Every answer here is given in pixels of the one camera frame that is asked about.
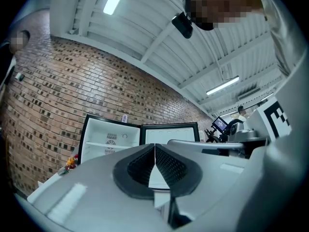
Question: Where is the black camera rig with monitor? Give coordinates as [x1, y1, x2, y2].
[204, 116, 245, 144]

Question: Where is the ceiling air vent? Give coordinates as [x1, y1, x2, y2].
[237, 87, 262, 101]

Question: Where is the person's face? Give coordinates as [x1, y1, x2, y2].
[183, 0, 264, 31]

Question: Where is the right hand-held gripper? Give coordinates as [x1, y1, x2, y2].
[167, 97, 293, 160]

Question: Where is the ceiling tube light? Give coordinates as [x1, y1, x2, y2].
[205, 75, 240, 96]

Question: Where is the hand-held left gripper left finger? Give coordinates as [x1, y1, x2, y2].
[27, 143, 170, 232]

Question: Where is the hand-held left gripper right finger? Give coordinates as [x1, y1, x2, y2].
[155, 143, 250, 230]

